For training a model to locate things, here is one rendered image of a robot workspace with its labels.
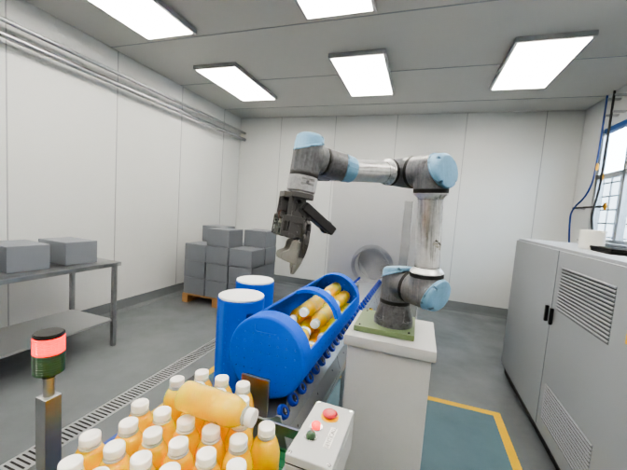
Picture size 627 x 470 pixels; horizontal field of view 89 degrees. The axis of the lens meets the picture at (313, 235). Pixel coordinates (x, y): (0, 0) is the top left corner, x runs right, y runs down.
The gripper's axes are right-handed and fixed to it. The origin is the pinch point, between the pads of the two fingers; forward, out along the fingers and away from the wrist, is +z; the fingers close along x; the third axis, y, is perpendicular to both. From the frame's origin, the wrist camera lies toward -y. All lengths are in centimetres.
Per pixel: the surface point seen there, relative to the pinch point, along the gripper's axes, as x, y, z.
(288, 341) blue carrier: -15.4, -8.8, 26.0
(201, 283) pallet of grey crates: -425, -37, 102
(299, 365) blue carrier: -12.3, -12.6, 32.4
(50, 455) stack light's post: -15, 49, 54
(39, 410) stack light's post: -16, 53, 42
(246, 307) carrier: -101, -19, 41
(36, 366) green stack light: -14, 54, 31
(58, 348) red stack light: -15, 51, 27
